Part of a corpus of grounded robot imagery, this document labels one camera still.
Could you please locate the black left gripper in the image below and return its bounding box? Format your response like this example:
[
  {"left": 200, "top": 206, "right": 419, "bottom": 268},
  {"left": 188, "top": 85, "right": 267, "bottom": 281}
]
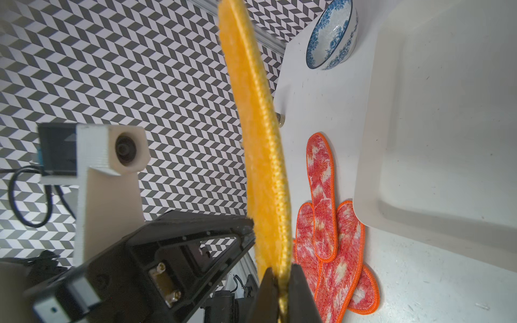
[{"left": 24, "top": 211, "right": 255, "bottom": 322}]

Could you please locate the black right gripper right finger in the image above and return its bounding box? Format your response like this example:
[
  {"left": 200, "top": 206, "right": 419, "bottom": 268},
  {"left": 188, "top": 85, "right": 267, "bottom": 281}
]
[{"left": 288, "top": 264, "right": 322, "bottom": 323}]

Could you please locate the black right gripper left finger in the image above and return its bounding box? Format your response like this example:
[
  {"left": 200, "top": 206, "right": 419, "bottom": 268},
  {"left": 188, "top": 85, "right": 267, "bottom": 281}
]
[{"left": 246, "top": 268, "right": 280, "bottom": 323}]

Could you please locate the red orange-edged insole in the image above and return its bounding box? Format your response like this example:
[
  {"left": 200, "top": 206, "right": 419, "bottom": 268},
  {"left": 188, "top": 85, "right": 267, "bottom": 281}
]
[
  {"left": 306, "top": 133, "right": 337, "bottom": 262},
  {"left": 316, "top": 201, "right": 364, "bottom": 322},
  {"left": 347, "top": 264, "right": 380, "bottom": 315},
  {"left": 293, "top": 203, "right": 320, "bottom": 299}
]

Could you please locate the yellow fleece insole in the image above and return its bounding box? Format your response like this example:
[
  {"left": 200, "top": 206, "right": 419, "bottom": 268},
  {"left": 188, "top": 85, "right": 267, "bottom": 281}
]
[{"left": 218, "top": 1, "right": 292, "bottom": 322}]

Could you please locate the white rectangular storage tray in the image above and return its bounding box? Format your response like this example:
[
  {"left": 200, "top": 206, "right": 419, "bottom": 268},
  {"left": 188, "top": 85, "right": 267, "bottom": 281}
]
[{"left": 354, "top": 1, "right": 516, "bottom": 271}]

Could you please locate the blue white porcelain bowl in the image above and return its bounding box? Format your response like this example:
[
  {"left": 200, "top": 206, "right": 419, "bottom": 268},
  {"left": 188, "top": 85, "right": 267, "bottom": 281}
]
[{"left": 306, "top": 0, "right": 359, "bottom": 70}]

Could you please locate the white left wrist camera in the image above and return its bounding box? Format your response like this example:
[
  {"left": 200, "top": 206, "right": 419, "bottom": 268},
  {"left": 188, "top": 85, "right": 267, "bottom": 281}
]
[{"left": 38, "top": 122, "right": 150, "bottom": 266}]

